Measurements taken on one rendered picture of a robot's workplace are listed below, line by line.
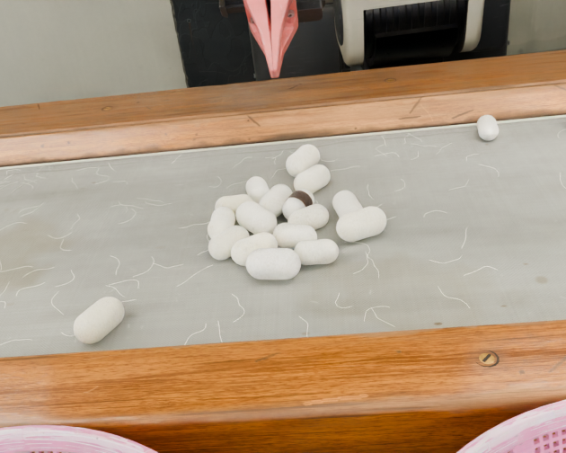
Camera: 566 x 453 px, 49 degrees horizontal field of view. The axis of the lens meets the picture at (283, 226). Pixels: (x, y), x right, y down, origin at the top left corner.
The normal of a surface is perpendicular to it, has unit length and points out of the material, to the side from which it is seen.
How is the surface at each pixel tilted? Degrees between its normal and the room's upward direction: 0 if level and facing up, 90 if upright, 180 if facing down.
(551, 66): 0
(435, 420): 90
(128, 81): 88
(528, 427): 75
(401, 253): 0
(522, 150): 0
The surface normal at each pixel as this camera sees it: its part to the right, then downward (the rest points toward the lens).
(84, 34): 0.07, 0.54
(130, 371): -0.11, -0.84
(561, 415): 0.19, 0.26
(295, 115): -0.10, -0.21
